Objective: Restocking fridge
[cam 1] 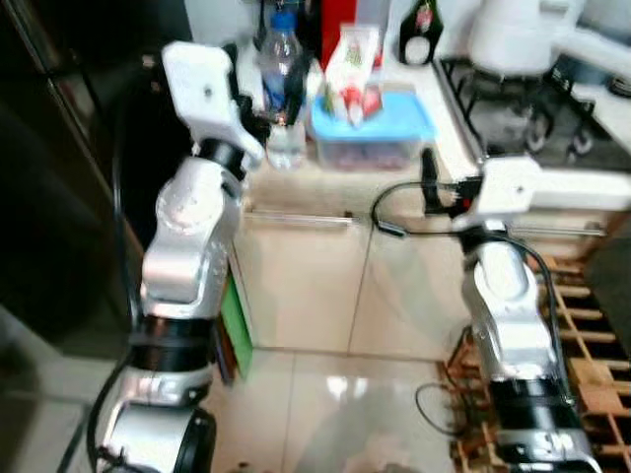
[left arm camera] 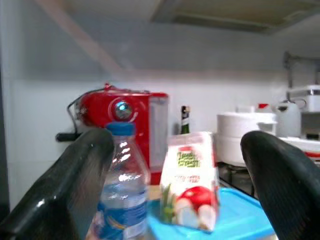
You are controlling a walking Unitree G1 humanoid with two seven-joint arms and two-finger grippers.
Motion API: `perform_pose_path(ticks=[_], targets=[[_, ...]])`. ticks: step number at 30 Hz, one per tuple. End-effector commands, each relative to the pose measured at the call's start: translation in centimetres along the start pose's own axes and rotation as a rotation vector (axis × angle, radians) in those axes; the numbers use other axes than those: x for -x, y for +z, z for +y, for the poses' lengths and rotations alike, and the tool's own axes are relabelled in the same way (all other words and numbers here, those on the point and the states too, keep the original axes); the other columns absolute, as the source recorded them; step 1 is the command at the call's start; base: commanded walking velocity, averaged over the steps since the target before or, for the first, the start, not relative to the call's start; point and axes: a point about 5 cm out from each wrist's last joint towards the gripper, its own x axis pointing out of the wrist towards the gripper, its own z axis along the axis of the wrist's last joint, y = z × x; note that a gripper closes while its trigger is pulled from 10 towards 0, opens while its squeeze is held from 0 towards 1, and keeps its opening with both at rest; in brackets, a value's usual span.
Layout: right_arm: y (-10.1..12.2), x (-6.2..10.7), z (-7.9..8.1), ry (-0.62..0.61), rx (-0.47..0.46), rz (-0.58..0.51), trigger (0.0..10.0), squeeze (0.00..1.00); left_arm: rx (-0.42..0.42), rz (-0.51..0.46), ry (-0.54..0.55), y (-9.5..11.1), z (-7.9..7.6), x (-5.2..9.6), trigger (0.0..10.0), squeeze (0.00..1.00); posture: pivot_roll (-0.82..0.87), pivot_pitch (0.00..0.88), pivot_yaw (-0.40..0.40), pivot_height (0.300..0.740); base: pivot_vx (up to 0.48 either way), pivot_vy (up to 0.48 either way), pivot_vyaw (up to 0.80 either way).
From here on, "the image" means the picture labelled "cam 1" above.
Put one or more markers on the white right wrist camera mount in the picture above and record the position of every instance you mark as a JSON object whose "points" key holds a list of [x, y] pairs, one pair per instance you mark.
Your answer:
{"points": [[503, 187]]}

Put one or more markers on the white red printed carton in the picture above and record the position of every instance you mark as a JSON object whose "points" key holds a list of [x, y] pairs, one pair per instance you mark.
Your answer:
{"points": [[353, 59]]}

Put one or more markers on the beige kitchen cabinet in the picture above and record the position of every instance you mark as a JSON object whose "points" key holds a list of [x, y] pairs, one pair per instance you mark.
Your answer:
{"points": [[306, 286]]}

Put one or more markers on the gas stove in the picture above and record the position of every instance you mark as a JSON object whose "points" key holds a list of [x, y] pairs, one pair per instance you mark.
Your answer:
{"points": [[513, 128]]}

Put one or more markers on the clear container blue lid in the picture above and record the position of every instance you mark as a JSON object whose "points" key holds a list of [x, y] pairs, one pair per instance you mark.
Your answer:
{"points": [[394, 118]]}

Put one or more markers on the green board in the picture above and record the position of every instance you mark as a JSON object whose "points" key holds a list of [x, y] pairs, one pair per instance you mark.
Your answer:
{"points": [[237, 325]]}

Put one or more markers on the dark grey panel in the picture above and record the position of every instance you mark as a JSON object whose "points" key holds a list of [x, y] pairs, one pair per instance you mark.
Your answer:
{"points": [[613, 286]]}

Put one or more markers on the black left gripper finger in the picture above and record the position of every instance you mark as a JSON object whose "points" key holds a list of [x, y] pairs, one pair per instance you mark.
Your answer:
{"points": [[299, 94]]}

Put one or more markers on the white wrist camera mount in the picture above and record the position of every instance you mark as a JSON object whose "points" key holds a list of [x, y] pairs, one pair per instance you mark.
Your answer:
{"points": [[202, 89], [503, 187]]}

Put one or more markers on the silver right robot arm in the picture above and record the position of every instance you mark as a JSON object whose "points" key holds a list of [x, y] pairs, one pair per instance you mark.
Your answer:
{"points": [[508, 315]]}

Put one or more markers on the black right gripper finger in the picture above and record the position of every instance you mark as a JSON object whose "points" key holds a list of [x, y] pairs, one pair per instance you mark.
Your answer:
{"points": [[430, 182]]}

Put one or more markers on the clear water bottle blue cap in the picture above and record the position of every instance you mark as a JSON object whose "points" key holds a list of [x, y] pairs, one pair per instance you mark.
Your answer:
{"points": [[279, 44]]}

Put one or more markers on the red box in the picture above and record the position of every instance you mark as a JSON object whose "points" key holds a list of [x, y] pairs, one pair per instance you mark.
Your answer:
{"points": [[335, 15]]}

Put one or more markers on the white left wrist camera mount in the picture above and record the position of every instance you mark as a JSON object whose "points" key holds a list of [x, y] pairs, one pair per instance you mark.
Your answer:
{"points": [[202, 89]]}

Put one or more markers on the dark glass bottle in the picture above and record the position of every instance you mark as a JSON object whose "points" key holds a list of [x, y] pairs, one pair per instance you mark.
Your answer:
{"points": [[422, 44]]}

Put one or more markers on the wooden slatted rack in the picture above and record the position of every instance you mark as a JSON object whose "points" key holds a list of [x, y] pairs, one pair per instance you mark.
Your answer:
{"points": [[592, 374]]}

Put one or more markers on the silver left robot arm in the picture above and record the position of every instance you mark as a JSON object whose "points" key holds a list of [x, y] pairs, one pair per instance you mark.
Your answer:
{"points": [[182, 256]]}

